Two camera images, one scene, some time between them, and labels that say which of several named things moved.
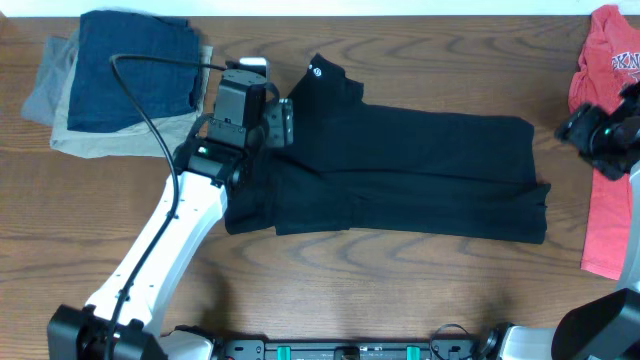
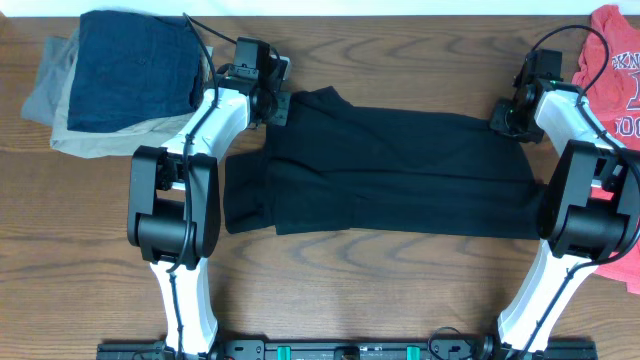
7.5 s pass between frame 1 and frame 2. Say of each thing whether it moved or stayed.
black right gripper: moved
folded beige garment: stayed
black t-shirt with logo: stayed
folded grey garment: stayed
